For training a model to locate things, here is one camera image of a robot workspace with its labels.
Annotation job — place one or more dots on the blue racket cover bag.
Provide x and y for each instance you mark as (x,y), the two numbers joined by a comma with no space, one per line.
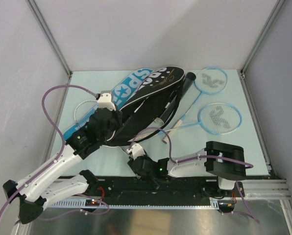
(122,83)

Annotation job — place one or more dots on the blue racket far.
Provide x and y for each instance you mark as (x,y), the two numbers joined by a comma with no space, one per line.
(210,81)

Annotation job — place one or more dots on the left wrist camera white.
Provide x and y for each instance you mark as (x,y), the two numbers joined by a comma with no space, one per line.
(105,100)

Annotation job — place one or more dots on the aluminium frame post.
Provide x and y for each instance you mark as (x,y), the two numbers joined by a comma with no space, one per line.
(274,15)
(41,21)

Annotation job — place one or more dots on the black shuttlecock tube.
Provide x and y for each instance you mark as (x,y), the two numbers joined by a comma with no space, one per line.
(188,81)

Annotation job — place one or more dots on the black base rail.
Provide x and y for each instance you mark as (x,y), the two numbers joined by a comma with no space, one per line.
(129,191)

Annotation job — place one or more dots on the right aluminium frame post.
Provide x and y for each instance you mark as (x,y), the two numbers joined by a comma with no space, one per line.
(274,15)

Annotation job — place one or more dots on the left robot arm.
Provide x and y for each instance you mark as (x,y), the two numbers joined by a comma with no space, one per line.
(30,190)

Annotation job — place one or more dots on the white racket black grip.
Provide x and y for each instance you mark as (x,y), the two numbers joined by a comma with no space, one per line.
(82,110)

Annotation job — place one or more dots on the left aluminium frame post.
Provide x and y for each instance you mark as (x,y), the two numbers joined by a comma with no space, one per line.
(41,21)

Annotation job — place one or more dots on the black racket cover bag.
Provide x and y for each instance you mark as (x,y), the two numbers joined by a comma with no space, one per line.
(158,90)

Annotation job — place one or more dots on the blue racket near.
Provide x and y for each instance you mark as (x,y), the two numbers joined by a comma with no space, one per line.
(215,118)

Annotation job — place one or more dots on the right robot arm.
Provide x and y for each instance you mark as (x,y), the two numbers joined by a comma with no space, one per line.
(226,161)

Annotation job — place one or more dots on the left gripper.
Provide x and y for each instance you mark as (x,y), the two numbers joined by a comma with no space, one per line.
(117,114)

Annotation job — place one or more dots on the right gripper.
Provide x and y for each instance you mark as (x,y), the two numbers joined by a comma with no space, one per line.
(146,157)

